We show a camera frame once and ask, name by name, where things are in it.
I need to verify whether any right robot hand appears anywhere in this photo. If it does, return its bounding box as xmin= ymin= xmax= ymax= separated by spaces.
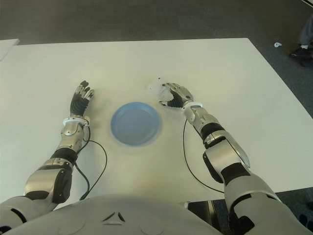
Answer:
xmin=158 ymin=82 xmax=195 ymax=108

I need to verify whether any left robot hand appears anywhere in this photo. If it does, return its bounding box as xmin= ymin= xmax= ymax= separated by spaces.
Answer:
xmin=70 ymin=80 xmax=95 ymax=118

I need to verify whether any white charger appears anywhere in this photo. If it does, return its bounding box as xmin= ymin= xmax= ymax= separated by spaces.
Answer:
xmin=148 ymin=77 xmax=175 ymax=103

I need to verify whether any blue plastic plate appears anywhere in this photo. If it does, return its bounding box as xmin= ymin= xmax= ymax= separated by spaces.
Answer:
xmin=110 ymin=101 xmax=163 ymax=147

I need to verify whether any white side table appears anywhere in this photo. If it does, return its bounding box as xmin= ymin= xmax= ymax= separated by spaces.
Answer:
xmin=0 ymin=38 xmax=20 ymax=62

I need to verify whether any grey robot torso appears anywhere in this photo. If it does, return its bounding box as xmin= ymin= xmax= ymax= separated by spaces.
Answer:
xmin=7 ymin=194 xmax=222 ymax=235

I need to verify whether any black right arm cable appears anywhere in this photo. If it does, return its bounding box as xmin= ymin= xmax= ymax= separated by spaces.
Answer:
xmin=182 ymin=118 xmax=225 ymax=194

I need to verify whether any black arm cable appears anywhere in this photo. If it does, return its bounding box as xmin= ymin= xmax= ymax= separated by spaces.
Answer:
xmin=74 ymin=123 xmax=108 ymax=200
xmin=182 ymin=118 xmax=225 ymax=194

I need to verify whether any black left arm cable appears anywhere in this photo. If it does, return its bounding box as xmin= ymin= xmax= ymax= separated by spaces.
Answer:
xmin=74 ymin=123 xmax=108 ymax=200

